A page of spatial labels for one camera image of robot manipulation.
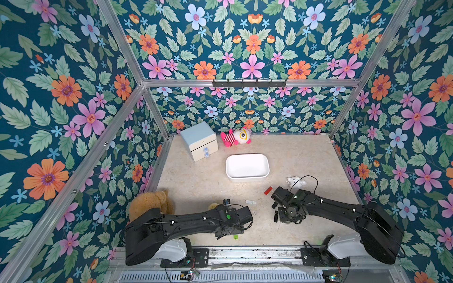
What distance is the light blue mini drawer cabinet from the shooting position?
100cm

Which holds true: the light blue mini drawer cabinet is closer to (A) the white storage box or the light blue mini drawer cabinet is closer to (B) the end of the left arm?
(A) the white storage box

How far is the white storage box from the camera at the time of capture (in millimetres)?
982

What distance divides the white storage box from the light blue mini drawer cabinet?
0.43ft
